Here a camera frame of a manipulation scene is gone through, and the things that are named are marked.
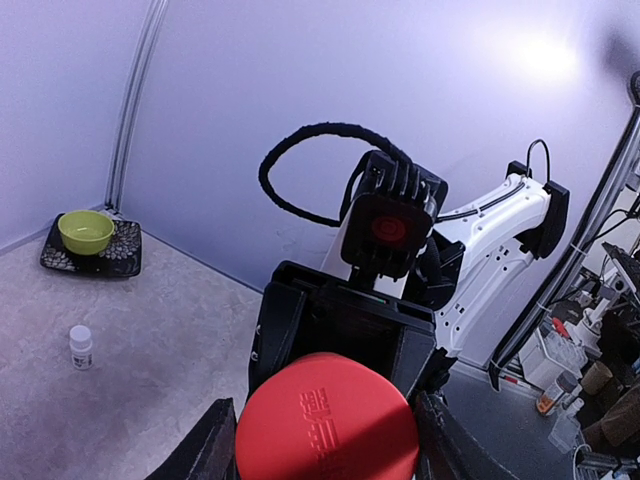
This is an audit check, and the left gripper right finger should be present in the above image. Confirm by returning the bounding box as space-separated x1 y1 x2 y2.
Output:
414 392 517 480

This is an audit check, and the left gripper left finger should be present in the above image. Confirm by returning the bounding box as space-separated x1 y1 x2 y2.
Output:
146 398 238 480

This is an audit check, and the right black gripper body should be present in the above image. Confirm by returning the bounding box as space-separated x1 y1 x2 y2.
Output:
248 261 450 401

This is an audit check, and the orange bottle cap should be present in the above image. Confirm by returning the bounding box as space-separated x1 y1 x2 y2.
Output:
235 353 419 479

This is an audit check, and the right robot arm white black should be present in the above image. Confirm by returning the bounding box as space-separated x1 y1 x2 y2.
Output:
248 150 569 398

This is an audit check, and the small white pill bottle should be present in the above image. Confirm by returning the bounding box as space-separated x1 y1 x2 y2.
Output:
69 325 93 370

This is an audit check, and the black patterned square plate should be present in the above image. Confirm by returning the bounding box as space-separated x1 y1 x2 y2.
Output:
39 214 142 279

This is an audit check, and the lime green bowl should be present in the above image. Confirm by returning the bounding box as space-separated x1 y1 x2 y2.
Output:
57 210 115 256

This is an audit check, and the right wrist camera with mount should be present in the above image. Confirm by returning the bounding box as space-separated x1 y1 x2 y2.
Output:
340 150 449 287

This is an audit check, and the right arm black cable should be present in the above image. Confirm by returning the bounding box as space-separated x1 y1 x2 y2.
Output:
258 122 416 226

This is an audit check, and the right aluminium frame post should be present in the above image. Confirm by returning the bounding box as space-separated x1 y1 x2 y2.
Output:
104 0 170 214

